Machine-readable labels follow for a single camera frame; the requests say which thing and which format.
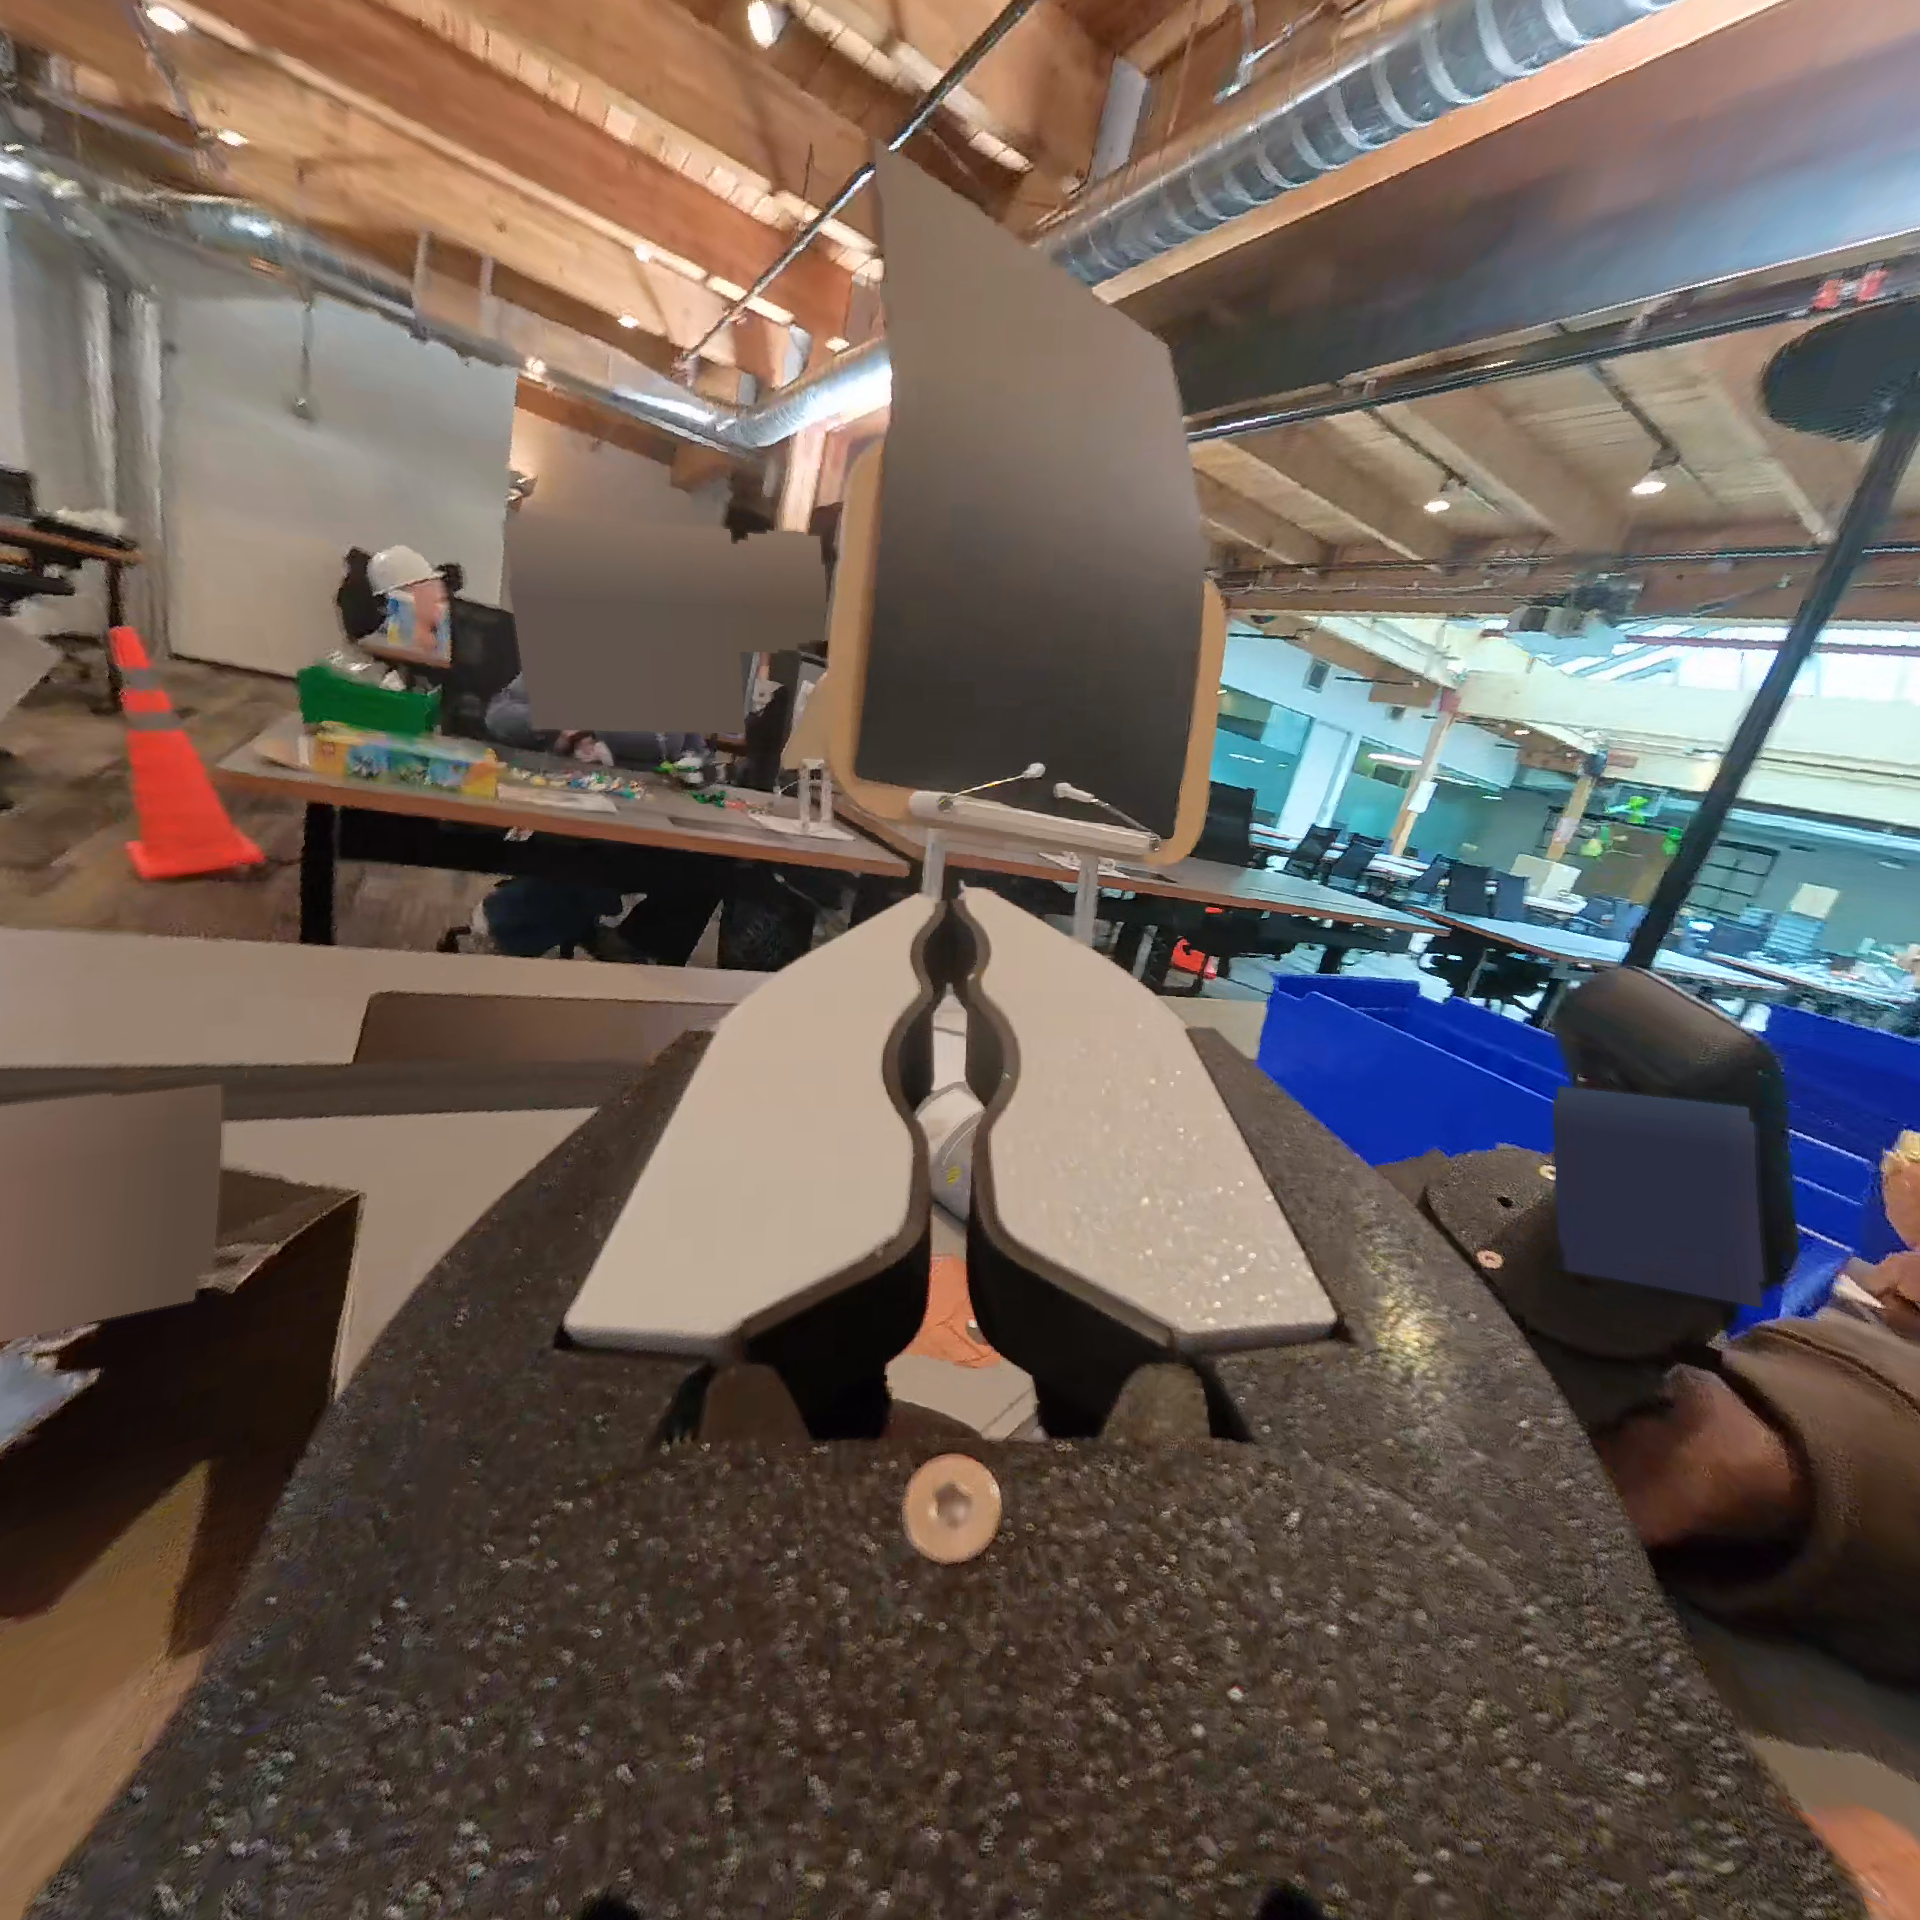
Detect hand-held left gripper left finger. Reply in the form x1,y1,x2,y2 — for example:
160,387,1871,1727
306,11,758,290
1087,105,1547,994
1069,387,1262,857
562,891,939,1352

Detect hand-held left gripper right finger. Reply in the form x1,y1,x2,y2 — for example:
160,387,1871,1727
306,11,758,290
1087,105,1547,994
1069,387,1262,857
956,884,1341,1352

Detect lego instruction booklet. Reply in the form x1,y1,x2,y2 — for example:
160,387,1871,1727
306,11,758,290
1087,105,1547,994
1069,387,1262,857
885,1252,1038,1413

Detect person's right forearm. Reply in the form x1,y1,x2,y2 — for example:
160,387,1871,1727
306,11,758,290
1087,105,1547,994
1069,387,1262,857
1648,1303,1920,1687

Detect scattered small lego bricks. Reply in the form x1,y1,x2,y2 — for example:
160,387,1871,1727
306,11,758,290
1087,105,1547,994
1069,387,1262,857
502,757,751,811

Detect small colourful lego box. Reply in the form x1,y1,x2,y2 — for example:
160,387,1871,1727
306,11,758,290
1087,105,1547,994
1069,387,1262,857
307,725,508,801

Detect person's right hand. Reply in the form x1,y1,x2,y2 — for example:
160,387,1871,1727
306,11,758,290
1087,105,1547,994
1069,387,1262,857
1592,1387,1819,1554

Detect wooden office desk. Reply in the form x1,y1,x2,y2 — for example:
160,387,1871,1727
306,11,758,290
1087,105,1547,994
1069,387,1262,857
217,720,912,948
1409,899,1786,995

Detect stacked blue plastic bins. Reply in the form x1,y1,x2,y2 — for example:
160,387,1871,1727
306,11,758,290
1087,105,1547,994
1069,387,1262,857
1761,1002,1920,1203

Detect white round disc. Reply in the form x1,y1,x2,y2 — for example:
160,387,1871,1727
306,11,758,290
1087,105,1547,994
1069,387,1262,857
917,1092,990,1215

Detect large blue plastic bin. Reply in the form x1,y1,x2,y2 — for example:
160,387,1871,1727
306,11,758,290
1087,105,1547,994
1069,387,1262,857
1256,970,1920,1336

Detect row of black office chairs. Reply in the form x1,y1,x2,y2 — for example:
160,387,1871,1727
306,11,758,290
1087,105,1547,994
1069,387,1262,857
1199,779,1650,976

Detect black ceiling pole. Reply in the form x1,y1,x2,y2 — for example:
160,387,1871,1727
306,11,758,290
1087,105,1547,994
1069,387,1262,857
1627,301,1920,968

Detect wood-framed black screen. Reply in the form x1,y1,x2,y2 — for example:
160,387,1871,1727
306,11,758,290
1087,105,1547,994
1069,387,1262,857
825,434,1225,875

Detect brown cardboard box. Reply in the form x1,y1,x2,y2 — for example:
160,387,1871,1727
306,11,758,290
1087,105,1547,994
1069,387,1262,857
0,1170,364,1628

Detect green plastic bin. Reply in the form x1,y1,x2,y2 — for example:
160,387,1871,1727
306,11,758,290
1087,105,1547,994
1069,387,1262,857
296,662,446,736

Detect black flat sheet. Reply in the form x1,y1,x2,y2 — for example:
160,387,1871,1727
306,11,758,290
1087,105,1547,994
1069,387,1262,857
866,143,1214,842

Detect orange traffic cone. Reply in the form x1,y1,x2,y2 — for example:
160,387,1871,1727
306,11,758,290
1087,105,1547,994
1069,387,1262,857
107,626,266,881

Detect thin silver air duct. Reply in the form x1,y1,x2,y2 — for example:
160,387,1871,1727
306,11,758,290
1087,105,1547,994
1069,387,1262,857
0,143,902,451

